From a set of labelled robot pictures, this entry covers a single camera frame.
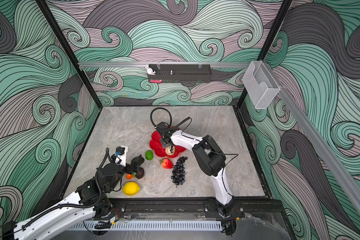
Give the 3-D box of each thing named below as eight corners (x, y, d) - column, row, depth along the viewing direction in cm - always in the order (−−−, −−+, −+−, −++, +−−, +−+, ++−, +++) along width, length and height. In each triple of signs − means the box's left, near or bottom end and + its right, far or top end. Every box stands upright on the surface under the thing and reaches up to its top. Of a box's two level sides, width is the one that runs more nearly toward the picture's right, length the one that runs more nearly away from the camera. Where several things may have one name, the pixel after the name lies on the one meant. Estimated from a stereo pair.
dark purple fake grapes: (170, 185, 83) (170, 183, 79) (175, 158, 94) (175, 154, 90) (183, 188, 82) (184, 185, 79) (187, 159, 93) (187, 156, 90)
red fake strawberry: (159, 168, 88) (159, 166, 86) (160, 160, 92) (159, 158, 89) (173, 168, 88) (173, 166, 86) (173, 160, 92) (173, 158, 89)
